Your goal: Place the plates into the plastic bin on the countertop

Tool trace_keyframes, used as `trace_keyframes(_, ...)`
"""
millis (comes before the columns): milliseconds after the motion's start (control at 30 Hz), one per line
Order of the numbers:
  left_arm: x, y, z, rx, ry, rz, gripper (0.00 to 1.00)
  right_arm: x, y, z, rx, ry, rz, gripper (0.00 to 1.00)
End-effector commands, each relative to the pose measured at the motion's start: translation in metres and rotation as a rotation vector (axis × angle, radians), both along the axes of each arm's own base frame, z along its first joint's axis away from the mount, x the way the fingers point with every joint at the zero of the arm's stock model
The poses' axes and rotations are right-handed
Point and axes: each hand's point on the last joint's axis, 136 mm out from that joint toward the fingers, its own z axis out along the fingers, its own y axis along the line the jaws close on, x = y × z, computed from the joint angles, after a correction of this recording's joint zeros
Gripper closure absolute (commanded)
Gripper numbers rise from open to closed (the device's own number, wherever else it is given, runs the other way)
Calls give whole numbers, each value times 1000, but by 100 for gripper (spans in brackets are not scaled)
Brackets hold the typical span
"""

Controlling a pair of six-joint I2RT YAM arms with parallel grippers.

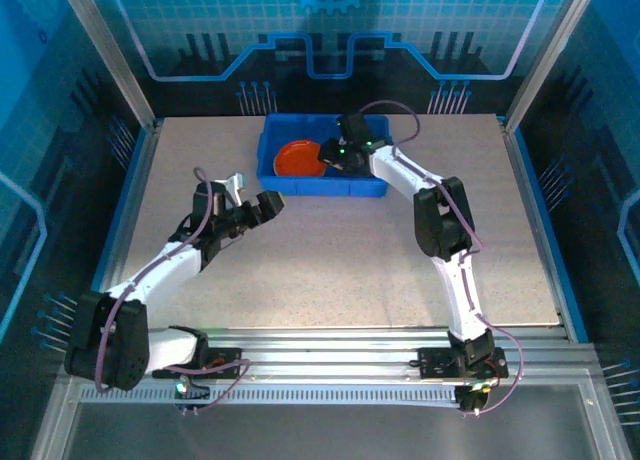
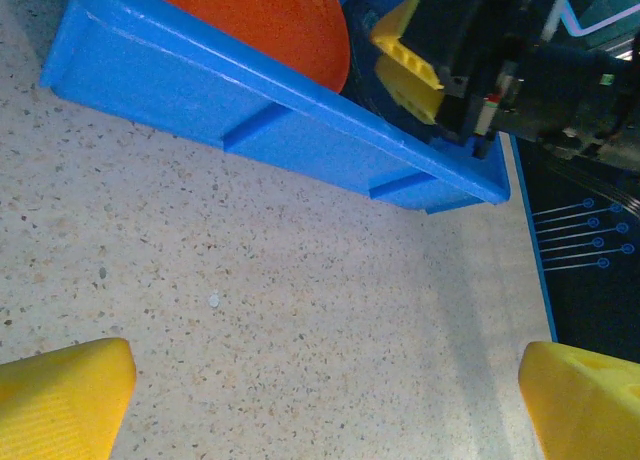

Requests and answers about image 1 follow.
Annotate blue plastic bin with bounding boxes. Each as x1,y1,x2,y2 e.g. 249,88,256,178
257,112,393,199

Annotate aluminium frame post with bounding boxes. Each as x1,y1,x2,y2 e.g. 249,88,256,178
502,0,601,131
57,0,159,131

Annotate blue table edge trim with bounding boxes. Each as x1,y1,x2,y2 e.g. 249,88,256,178
82,127,151,326
512,127,591,344

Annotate orange translucent round plate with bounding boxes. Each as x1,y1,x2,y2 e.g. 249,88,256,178
273,138,329,180

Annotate grey metal panel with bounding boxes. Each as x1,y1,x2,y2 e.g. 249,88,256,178
64,384,601,460

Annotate aluminium front rail frame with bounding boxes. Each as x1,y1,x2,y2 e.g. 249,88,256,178
144,324,571,381

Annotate slotted metal cable duct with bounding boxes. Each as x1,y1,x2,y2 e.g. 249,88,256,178
79,382,481,407

